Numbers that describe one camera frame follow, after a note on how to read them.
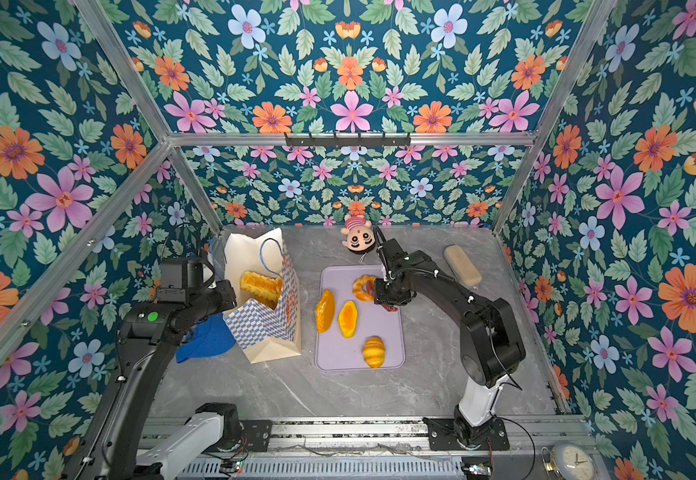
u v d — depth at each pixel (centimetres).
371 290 94
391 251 72
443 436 73
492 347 48
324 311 89
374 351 85
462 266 104
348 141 91
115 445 38
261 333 78
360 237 105
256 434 74
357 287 101
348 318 91
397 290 74
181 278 51
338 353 86
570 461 66
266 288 90
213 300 62
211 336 74
